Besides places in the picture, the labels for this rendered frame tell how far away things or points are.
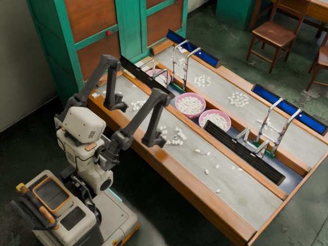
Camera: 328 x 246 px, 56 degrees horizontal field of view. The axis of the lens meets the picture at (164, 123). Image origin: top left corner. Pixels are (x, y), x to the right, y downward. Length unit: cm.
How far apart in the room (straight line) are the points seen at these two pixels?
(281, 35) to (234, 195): 258
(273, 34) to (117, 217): 296
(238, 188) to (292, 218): 99
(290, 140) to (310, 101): 159
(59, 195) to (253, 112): 170
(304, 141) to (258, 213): 79
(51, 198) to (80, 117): 59
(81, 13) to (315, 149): 208
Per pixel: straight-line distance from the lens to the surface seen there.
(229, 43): 480
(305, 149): 270
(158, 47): 317
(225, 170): 238
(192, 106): 275
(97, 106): 274
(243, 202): 228
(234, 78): 303
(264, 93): 248
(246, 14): 501
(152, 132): 209
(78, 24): 252
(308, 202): 334
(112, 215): 269
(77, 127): 185
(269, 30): 438
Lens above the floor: 273
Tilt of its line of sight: 50 degrees down
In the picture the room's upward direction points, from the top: 1 degrees clockwise
